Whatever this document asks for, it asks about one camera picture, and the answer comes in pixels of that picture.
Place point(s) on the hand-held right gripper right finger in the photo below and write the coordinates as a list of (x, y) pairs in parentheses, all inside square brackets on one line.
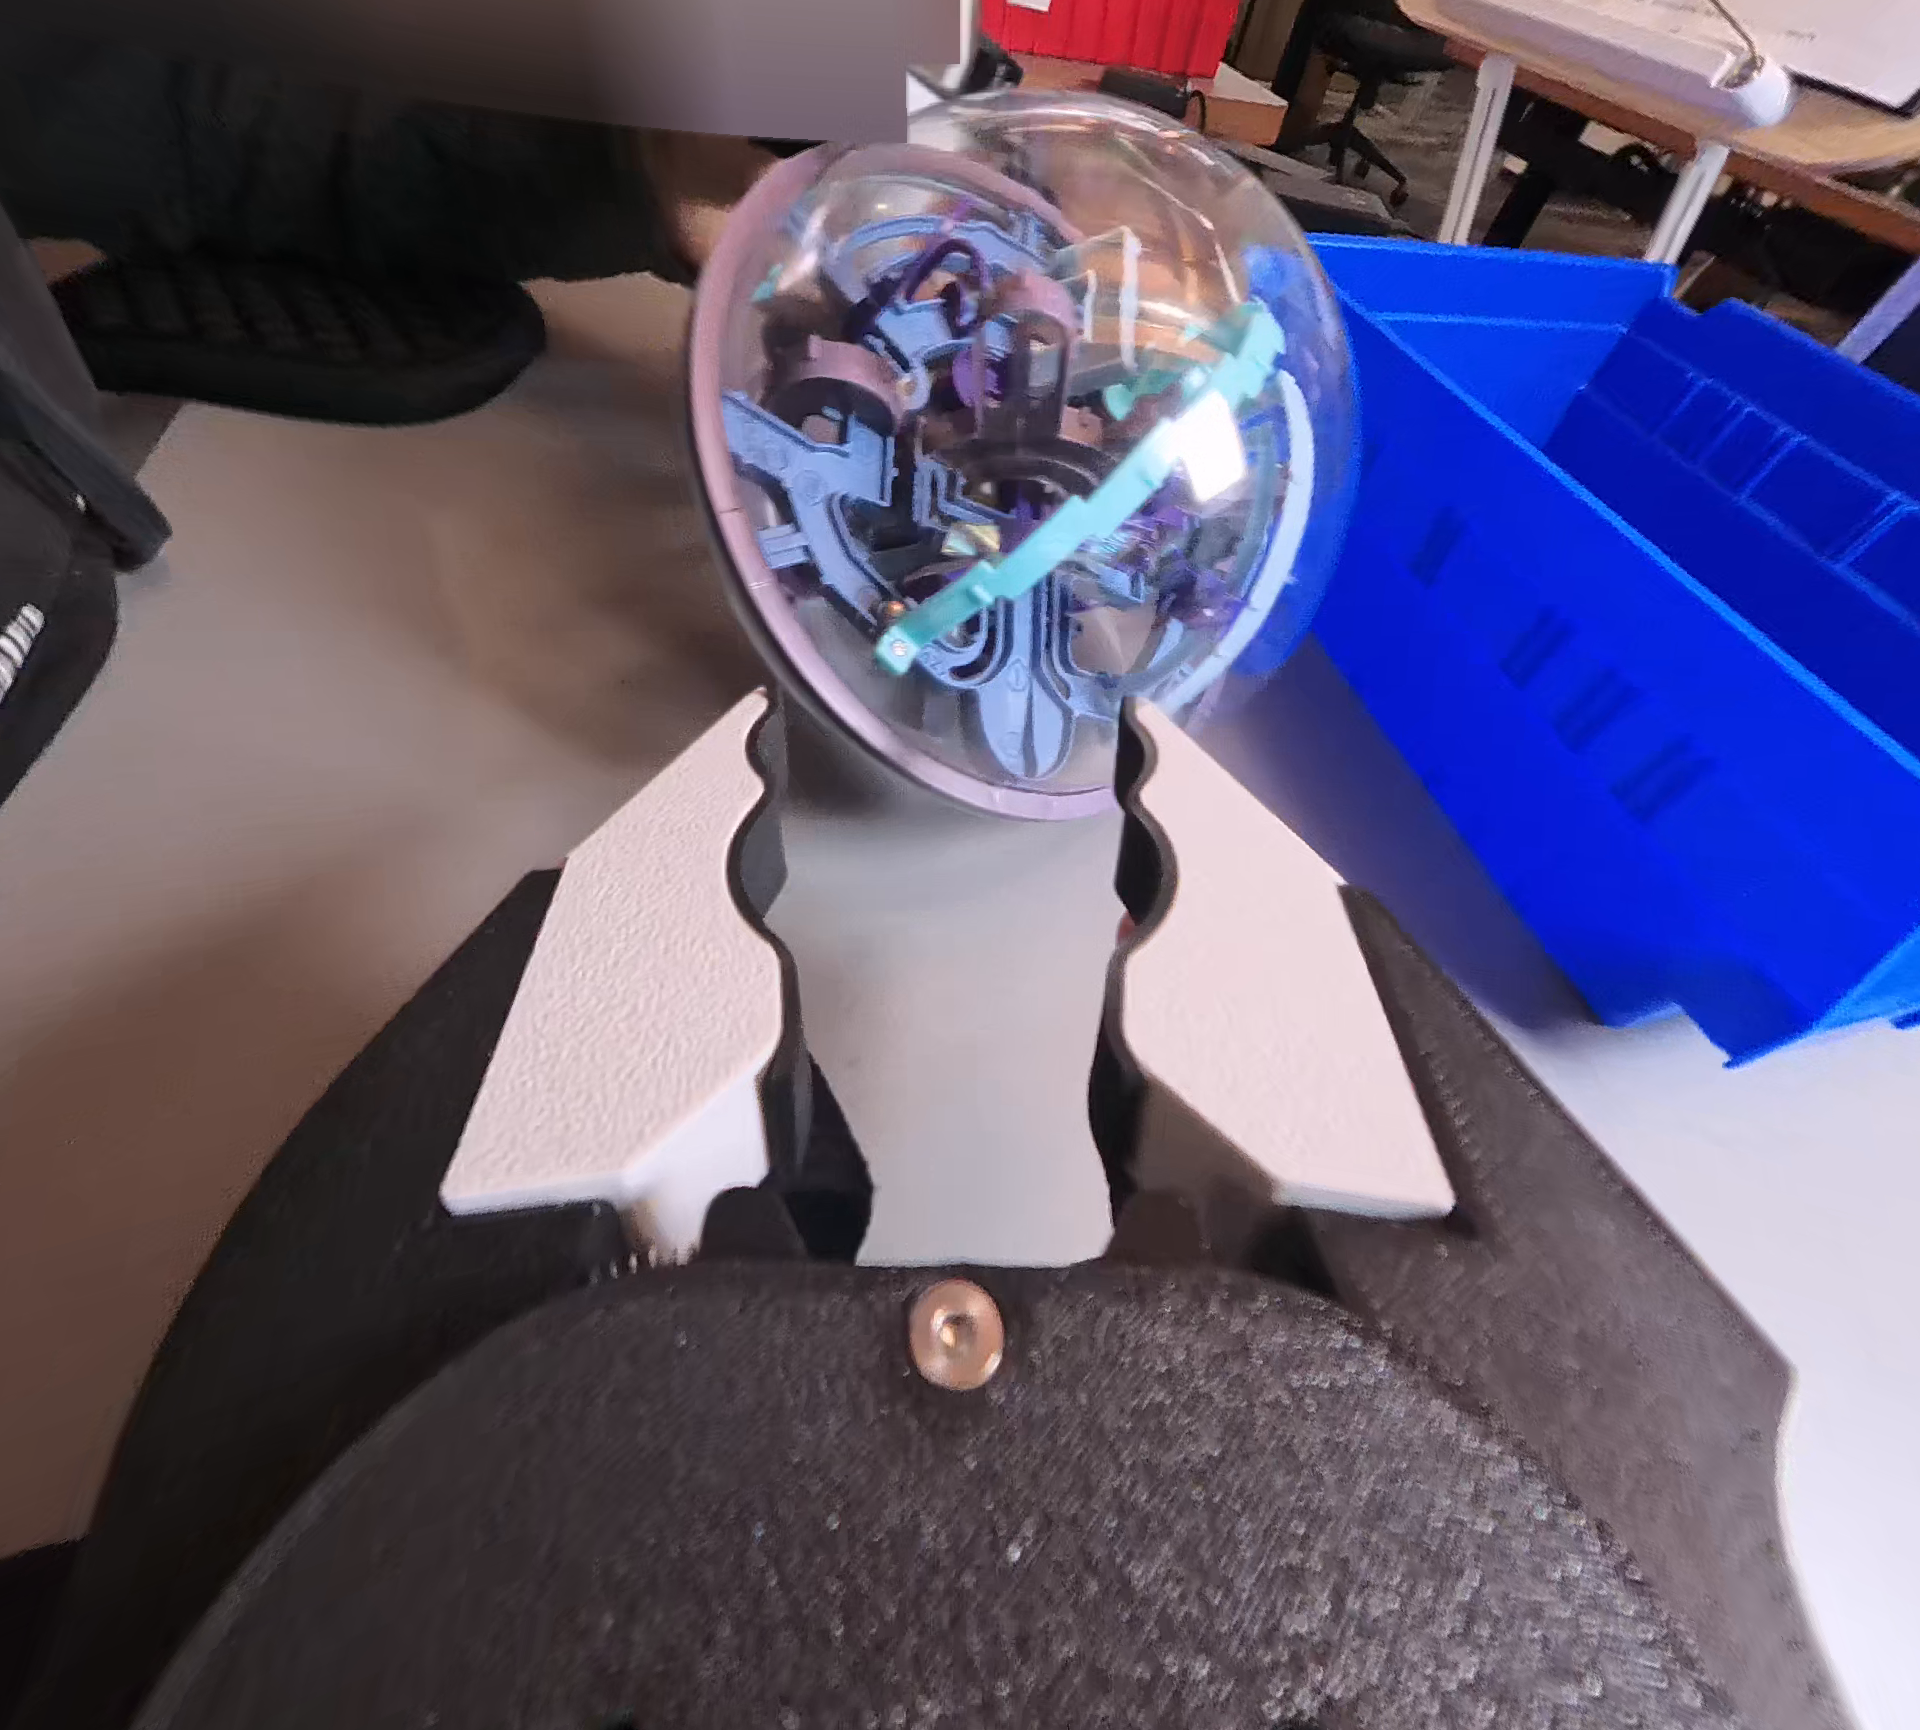
[(1291, 1011)]

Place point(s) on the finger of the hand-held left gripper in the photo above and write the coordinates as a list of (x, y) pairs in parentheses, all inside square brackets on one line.
[(984, 44)]

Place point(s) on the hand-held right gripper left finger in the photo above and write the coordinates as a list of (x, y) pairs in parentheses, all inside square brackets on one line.
[(616, 1011)]

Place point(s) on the clear maze ball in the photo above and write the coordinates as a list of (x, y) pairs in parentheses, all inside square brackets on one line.
[(990, 441)]

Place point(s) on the person's left forearm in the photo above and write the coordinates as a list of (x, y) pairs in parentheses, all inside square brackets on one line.
[(361, 200)]

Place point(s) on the black office chair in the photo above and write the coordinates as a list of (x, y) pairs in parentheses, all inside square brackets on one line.
[(1380, 81)]

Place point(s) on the blue plastic bin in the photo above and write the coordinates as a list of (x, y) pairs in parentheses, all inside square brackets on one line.
[(1620, 590)]

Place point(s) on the instruction sheet on stand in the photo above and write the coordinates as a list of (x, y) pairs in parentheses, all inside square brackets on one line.
[(1681, 97)]

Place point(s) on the person's black printed jacket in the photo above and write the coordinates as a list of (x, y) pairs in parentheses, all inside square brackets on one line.
[(61, 531)]

